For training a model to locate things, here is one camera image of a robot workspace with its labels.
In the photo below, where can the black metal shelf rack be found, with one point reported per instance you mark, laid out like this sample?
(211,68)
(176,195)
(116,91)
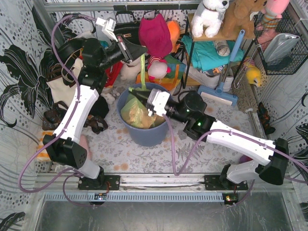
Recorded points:
(188,54)

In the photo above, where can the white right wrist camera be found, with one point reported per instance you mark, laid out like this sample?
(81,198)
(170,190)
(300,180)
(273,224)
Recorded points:
(156,102)

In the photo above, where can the orange white checkered cloth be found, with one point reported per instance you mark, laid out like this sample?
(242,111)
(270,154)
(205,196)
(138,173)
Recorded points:
(43,155)

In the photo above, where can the white plush dog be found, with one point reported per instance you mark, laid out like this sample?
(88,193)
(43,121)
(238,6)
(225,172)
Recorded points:
(208,17)

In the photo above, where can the purple orange sock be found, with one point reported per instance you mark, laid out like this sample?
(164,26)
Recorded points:
(244,159)

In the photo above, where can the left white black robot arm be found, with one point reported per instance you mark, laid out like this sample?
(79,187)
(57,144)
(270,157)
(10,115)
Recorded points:
(63,146)

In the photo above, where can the pink round object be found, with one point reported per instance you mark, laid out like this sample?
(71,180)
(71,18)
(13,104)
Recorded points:
(83,142)

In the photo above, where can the red cloth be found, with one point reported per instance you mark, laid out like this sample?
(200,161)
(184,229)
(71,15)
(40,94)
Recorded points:
(111,74)

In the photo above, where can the black wire basket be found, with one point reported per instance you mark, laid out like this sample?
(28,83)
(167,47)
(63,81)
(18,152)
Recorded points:
(264,33)

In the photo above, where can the blue trash bin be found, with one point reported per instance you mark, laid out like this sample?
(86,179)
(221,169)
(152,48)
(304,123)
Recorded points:
(143,137)

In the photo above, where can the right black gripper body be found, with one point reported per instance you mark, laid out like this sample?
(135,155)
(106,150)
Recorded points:
(144,97)

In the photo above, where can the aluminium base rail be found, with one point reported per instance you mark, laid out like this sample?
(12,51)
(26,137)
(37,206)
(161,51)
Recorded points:
(157,187)

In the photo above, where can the green plastic trash bag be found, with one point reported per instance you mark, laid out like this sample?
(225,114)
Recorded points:
(135,114)

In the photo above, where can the cream canvas tote bag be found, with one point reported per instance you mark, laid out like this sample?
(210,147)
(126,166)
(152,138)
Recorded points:
(61,91)

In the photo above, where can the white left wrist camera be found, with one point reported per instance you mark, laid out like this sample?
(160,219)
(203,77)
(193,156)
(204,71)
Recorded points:
(108,26)

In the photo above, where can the colorful printed bag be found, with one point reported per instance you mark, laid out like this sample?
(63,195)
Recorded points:
(104,44)

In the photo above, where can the pink plush toy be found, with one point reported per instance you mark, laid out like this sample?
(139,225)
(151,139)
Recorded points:
(273,10)

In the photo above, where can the brown teddy bear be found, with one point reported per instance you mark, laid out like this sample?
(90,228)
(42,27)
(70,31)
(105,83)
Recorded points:
(238,15)

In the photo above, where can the magenta fabric bag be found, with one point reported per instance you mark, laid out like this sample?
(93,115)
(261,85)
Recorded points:
(155,36)

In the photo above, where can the black leather handbag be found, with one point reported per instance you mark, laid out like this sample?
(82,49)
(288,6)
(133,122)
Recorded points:
(129,30)

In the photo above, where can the pink white plush pig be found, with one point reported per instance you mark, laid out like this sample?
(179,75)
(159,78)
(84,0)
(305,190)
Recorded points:
(157,68)

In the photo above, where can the white sneakers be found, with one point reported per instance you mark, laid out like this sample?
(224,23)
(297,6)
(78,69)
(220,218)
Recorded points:
(212,82)

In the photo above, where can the metal handled broom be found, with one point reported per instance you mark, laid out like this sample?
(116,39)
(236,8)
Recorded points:
(247,103)

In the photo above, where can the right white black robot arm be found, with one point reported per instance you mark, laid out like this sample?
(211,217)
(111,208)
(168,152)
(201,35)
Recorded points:
(267,158)

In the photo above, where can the teal folded cloth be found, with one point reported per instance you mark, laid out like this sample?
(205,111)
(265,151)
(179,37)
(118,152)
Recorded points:
(205,56)

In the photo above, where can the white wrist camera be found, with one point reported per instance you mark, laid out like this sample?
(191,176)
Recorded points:
(156,102)
(108,26)

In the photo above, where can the orange plush toy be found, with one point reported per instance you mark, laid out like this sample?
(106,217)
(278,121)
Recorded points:
(174,30)

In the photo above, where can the grey baseball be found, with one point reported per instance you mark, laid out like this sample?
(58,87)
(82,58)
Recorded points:
(222,47)

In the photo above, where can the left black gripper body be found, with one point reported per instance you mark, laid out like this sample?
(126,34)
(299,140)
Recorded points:
(127,50)

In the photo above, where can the yellow plush duck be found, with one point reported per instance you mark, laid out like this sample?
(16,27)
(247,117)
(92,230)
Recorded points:
(253,75)

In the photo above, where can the silver pouch in basket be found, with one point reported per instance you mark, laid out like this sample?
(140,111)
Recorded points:
(280,46)

